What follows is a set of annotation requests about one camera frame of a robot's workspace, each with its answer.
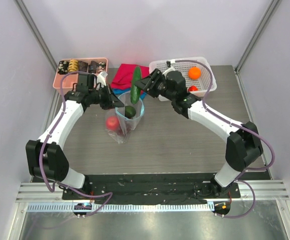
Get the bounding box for green avocado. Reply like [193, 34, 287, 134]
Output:
[124, 105, 136, 119]

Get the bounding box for white slotted cable duct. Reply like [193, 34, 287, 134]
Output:
[27, 201, 214, 213]

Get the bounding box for clear zip top bag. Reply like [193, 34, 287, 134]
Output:
[105, 91, 145, 144]

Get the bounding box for purple grape bunch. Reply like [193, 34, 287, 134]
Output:
[115, 122, 131, 137]

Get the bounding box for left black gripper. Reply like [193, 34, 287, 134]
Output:
[89, 83, 124, 111]

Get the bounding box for aluminium frame rail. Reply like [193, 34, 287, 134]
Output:
[16, 180, 289, 205]

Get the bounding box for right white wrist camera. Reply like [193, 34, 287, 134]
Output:
[166, 59, 176, 69]

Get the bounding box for floral end roll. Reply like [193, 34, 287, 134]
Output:
[97, 61, 107, 74]

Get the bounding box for dark brown roll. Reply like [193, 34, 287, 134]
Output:
[78, 60, 88, 73]

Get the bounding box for red folded cloth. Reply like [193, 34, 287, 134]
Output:
[111, 63, 138, 90]

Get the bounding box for black patterned roll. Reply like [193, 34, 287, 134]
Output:
[88, 60, 98, 74]

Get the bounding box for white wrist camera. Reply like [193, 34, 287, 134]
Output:
[166, 59, 176, 69]
[95, 71, 108, 90]

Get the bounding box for orange fruit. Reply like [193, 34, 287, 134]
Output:
[188, 67, 201, 80]

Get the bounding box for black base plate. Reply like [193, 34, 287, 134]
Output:
[33, 171, 270, 205]

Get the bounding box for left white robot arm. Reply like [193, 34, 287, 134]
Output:
[26, 71, 124, 200]

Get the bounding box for white plastic basket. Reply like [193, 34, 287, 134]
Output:
[149, 56, 217, 102]

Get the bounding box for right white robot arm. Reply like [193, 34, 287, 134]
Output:
[135, 69, 263, 198]

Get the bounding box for red pepper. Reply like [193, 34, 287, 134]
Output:
[188, 85, 199, 92]

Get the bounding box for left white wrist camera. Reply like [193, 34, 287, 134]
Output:
[95, 71, 108, 90]

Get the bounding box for blue folded cloth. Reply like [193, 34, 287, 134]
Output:
[112, 87, 147, 100]

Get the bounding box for yellow striped roll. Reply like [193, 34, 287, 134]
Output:
[68, 59, 79, 73]

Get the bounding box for red apple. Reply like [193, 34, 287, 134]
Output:
[106, 116, 120, 132]

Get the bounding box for green cucumber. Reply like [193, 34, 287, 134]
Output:
[130, 66, 142, 105]

